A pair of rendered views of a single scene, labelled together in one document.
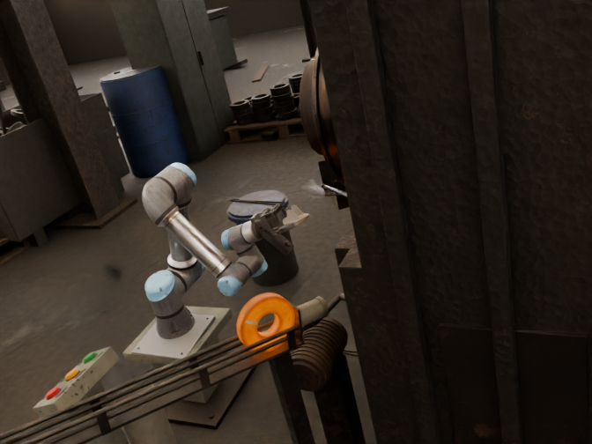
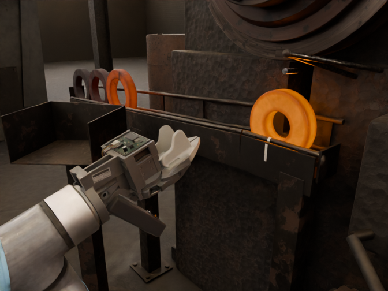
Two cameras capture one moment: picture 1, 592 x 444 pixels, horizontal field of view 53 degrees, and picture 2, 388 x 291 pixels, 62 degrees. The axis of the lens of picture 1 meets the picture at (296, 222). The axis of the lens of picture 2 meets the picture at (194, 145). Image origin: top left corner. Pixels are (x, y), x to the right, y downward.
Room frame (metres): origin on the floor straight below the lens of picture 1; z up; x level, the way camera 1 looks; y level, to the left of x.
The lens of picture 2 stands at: (1.58, 0.46, 0.94)
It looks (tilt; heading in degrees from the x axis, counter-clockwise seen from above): 20 degrees down; 290
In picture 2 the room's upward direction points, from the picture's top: straight up
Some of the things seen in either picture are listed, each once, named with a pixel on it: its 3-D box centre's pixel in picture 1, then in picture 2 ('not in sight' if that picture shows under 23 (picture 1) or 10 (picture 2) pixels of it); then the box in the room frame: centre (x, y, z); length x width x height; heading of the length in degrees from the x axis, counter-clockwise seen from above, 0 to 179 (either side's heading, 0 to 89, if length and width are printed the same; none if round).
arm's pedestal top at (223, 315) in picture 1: (179, 334); not in sight; (2.00, 0.56, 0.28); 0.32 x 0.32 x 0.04; 62
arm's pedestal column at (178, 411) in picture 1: (189, 363); not in sight; (2.00, 0.56, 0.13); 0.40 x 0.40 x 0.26; 62
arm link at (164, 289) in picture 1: (164, 292); not in sight; (1.99, 0.55, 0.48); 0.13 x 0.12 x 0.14; 147
